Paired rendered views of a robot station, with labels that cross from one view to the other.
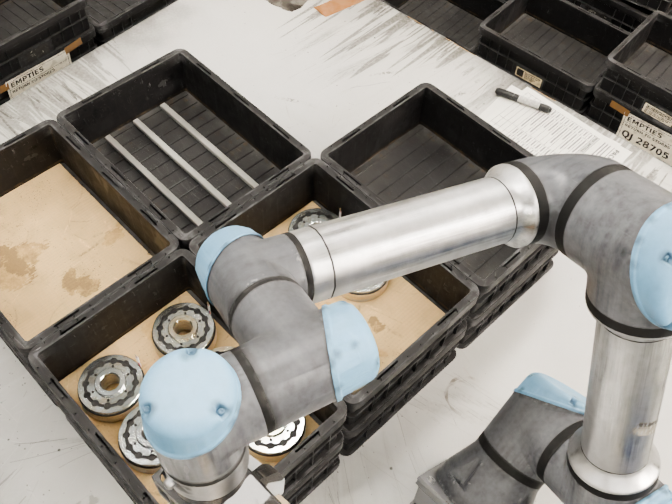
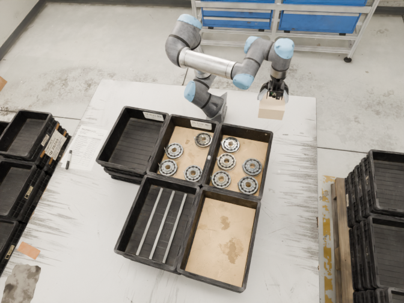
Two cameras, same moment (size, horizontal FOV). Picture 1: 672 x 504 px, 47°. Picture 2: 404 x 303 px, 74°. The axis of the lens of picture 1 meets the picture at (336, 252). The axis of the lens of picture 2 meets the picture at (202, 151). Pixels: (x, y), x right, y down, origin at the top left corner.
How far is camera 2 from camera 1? 117 cm
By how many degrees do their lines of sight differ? 53
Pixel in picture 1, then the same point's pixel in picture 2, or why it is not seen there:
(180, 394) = (287, 42)
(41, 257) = (224, 242)
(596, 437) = not seen: hidden behind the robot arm
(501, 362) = not seen: hidden behind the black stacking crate
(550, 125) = (77, 148)
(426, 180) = (129, 154)
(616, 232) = (190, 29)
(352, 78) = (77, 218)
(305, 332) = (258, 41)
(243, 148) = (143, 213)
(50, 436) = (264, 213)
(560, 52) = (8, 189)
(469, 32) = not seen: outside the picture
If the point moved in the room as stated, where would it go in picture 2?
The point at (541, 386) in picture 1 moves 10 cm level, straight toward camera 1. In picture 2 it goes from (192, 89) to (208, 89)
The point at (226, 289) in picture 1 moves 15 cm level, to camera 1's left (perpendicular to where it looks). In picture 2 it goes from (254, 67) to (276, 91)
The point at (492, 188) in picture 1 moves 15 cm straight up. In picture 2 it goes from (189, 53) to (184, 21)
